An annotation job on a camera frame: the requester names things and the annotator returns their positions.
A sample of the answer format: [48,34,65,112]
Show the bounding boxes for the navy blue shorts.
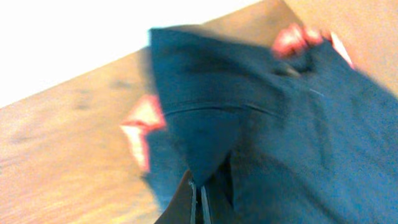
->
[150,28,397,223]

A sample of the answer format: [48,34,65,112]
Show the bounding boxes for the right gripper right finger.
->
[201,156,236,224]

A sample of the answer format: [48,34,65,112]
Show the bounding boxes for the red t-shirt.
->
[121,24,354,173]

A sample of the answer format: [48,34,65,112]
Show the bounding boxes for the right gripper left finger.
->
[155,170,197,224]

